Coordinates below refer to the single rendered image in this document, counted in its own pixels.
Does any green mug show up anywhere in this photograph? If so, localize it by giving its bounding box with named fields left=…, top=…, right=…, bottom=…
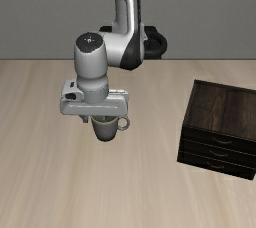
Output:
left=90, top=115, right=131, bottom=142

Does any dark wooden cabinet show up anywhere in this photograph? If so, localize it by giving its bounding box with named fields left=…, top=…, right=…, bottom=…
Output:
left=176, top=78, right=256, bottom=181

